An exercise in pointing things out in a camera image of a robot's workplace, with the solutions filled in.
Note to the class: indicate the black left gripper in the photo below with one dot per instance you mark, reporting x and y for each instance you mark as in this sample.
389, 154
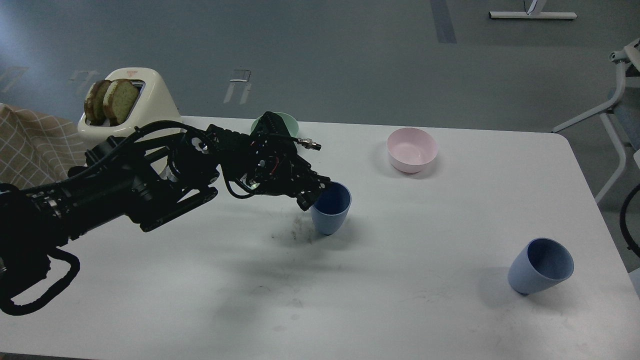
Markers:
267, 162

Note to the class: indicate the light blue cup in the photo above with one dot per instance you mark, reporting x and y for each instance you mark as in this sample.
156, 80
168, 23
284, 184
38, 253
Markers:
543, 263

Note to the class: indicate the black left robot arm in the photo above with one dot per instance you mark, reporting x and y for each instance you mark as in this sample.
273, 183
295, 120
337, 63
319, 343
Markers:
160, 172

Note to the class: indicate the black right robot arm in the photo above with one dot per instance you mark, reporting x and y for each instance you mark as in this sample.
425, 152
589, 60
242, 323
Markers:
623, 221

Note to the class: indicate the green bowl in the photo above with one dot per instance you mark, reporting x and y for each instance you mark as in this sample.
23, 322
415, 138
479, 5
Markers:
290, 122

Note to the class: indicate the pink bowl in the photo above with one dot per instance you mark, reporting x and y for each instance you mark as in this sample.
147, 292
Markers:
411, 150

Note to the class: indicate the cream toaster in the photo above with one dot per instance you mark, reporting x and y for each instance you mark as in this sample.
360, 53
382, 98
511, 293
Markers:
154, 103

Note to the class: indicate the bread slice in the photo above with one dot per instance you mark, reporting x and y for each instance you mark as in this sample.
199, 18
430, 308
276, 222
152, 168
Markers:
93, 103
118, 101

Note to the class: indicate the beige checkered cloth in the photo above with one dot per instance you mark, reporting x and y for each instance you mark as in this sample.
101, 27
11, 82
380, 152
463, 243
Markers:
37, 148

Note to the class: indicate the white table leg frame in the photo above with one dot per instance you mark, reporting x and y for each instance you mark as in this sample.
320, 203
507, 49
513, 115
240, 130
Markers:
533, 11

